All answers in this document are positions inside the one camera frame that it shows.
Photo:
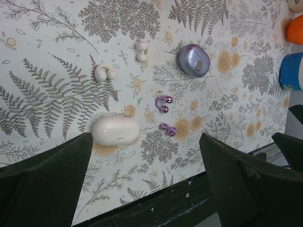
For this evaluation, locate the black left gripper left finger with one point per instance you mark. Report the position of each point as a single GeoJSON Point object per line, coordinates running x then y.
{"type": "Point", "coordinates": [43, 191]}

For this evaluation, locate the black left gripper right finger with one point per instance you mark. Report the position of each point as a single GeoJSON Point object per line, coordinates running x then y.
{"type": "Point", "coordinates": [250, 192]}

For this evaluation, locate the white earbud charging case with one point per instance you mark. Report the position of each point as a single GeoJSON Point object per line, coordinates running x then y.
{"type": "Point", "coordinates": [115, 131]}

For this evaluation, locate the white clip earbud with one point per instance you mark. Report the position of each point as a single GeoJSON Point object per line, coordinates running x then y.
{"type": "Point", "coordinates": [143, 51]}
{"type": "Point", "coordinates": [103, 72]}

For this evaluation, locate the purple earbud charging case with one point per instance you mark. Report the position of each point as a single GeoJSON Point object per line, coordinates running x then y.
{"type": "Point", "coordinates": [194, 61]}

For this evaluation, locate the purple clip earbud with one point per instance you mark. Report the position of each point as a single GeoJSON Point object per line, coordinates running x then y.
{"type": "Point", "coordinates": [169, 130]}
{"type": "Point", "coordinates": [161, 101]}

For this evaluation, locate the floral patterned table mat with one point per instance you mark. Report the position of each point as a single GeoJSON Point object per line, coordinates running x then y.
{"type": "Point", "coordinates": [49, 50]}

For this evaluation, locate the orange fruit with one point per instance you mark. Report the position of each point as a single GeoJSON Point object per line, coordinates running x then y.
{"type": "Point", "coordinates": [294, 31]}

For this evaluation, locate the white toilet paper roll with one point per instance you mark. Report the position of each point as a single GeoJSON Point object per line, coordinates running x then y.
{"type": "Point", "coordinates": [295, 6]}

